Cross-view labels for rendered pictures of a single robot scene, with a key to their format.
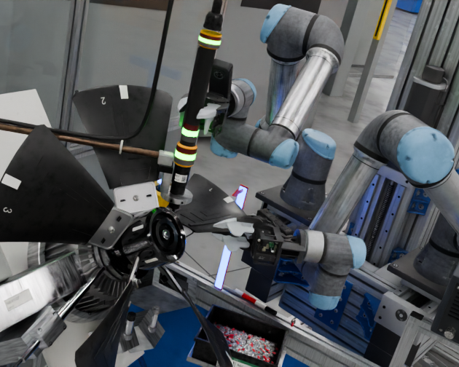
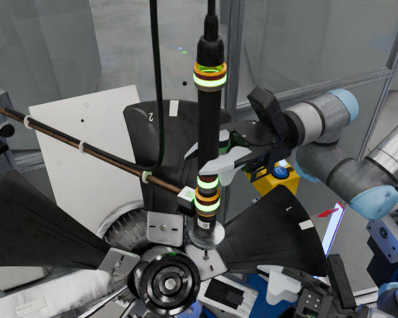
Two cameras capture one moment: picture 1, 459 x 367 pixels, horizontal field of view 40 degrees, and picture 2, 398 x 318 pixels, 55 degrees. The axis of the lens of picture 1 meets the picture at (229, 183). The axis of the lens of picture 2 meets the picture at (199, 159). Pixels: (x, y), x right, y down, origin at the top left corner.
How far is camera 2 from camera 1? 0.93 m
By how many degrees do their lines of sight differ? 39
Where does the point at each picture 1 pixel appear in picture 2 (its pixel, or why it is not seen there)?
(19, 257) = not seen: hidden behind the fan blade
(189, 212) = (241, 241)
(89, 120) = (136, 136)
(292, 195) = not seen: outside the picture
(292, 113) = not seen: outside the picture
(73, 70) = (233, 43)
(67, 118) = (231, 84)
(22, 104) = (116, 101)
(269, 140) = (353, 181)
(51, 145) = (23, 191)
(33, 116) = not seen: hidden behind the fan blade
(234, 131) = (314, 157)
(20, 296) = (33, 303)
